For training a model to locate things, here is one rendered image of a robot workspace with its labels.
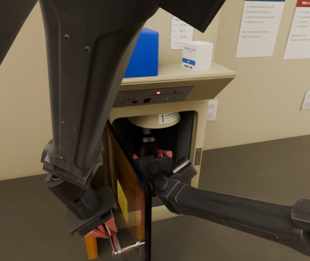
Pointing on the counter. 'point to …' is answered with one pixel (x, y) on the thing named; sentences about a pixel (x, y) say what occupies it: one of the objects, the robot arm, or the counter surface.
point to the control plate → (127, 97)
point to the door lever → (117, 252)
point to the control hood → (183, 81)
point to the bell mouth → (156, 120)
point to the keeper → (197, 156)
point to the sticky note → (122, 201)
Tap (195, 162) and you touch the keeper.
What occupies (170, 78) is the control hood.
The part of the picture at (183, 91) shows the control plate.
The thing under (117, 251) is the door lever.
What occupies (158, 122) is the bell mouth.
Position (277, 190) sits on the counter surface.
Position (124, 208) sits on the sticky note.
